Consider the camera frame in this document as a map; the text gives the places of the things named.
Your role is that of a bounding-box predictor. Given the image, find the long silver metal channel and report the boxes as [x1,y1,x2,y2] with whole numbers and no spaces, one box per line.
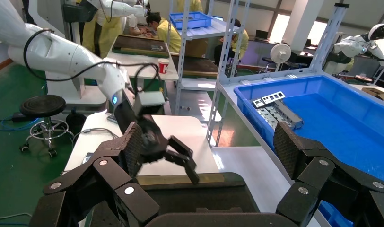
[275,100,305,130]

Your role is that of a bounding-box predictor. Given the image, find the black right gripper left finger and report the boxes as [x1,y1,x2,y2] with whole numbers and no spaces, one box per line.
[29,121,161,227]

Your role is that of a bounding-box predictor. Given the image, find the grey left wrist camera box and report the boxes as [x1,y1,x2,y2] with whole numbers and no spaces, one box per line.
[134,91,166,115]

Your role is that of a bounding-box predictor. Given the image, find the large blue plastic bin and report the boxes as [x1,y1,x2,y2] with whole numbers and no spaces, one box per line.
[233,74,384,227]

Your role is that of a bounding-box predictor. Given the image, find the seated person yellow jacket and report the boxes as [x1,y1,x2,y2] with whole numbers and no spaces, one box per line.
[145,12,183,54]
[214,18,250,66]

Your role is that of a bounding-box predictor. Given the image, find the standing person yellow coat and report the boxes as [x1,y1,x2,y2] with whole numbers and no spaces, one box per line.
[81,0,124,59]
[176,0,203,14]

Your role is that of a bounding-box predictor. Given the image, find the grey table cable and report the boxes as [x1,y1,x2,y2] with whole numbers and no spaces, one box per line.
[71,127,121,148]

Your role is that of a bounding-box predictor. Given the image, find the black flat container tray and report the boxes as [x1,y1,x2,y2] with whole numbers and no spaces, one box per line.
[112,34,171,59]
[171,54,219,79]
[91,171,260,227]

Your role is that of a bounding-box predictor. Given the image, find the black power adapter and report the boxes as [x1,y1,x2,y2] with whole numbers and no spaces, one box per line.
[11,112,33,123]

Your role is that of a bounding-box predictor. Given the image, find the white slotted metal shelf rack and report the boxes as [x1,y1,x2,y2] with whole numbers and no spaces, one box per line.
[168,0,243,116]
[206,0,351,151]

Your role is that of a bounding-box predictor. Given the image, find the red paper cup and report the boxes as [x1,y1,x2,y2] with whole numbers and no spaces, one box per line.
[157,58,170,75]

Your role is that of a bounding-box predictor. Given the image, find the black round swivel stool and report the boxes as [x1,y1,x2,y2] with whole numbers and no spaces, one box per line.
[19,94,74,158]

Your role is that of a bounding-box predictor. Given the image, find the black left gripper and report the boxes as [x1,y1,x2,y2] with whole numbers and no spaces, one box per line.
[112,89,201,185]

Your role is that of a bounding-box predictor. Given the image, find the stamped silver metal part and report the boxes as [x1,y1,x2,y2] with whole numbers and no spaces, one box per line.
[256,106,285,131]

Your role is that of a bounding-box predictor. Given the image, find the blue floor cable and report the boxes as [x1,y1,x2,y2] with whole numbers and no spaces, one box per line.
[0,117,39,132]

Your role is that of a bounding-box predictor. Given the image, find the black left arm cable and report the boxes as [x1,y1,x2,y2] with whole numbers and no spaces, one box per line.
[23,28,163,95]

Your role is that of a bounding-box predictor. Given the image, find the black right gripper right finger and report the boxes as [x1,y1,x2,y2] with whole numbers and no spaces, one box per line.
[273,121,384,227]

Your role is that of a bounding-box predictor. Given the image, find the silver plate with square holes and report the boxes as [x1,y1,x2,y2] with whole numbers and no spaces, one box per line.
[252,91,286,109]

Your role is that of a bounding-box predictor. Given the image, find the white round fan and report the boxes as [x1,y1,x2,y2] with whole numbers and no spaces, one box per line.
[270,43,292,73]

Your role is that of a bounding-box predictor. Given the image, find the small blue plastic bin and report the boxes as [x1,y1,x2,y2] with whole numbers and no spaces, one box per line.
[169,12,213,31]

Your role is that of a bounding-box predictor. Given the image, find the open cardboard box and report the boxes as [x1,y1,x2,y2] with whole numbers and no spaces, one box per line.
[361,87,384,105]

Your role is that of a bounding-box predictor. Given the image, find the brown round stool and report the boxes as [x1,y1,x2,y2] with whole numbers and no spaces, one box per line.
[354,74,374,84]

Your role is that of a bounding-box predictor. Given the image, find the white table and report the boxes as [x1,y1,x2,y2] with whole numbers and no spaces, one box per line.
[106,34,179,82]

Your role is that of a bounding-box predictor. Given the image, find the white humanoid robot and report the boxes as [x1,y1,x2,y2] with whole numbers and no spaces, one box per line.
[323,23,384,76]
[62,0,149,23]

